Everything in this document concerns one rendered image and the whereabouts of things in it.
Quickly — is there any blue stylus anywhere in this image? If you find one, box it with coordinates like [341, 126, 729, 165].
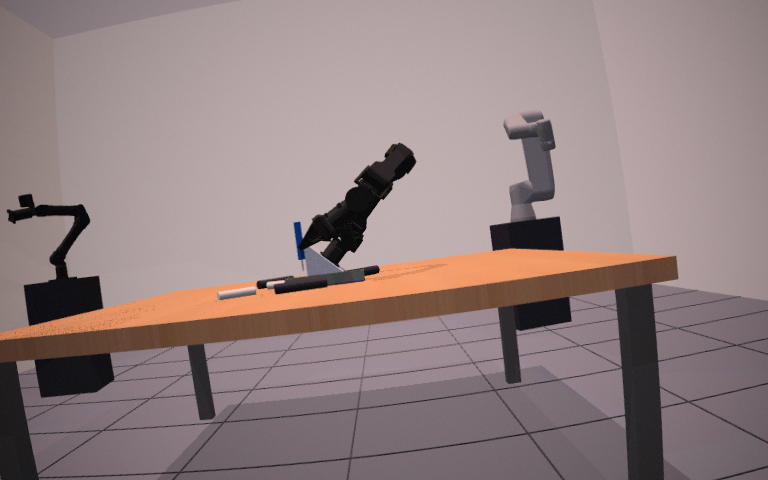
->
[294, 222, 305, 271]

